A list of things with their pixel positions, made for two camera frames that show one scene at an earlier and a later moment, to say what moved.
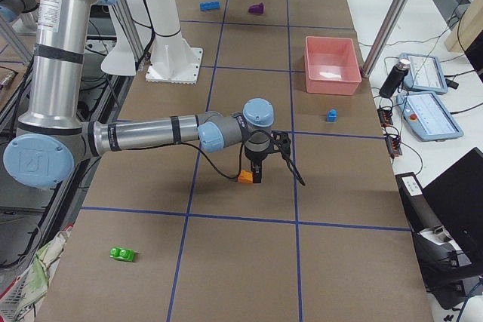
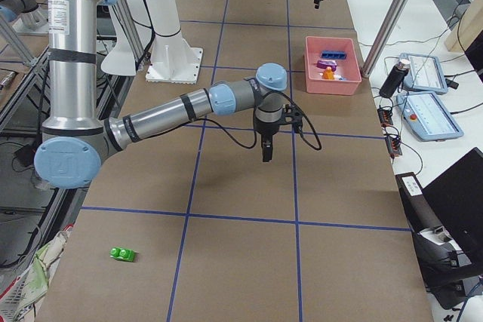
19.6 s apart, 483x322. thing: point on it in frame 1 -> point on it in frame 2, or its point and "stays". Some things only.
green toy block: [122, 254] stays
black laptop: [455, 197] stays
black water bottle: [395, 78] stays
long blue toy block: [209, 5] -> [333, 54]
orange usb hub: [385, 117] stays
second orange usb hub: [392, 145] stays
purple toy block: [256, 9] -> [325, 63]
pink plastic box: [332, 65] stays
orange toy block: [245, 176] -> [328, 74]
